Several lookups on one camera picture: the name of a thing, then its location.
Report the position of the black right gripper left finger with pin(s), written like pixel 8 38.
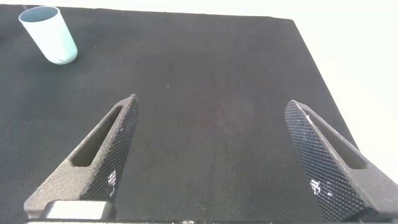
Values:
pixel 102 174

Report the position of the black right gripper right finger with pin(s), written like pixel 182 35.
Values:
pixel 326 168

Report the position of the teal plastic cup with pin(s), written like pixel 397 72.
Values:
pixel 53 40

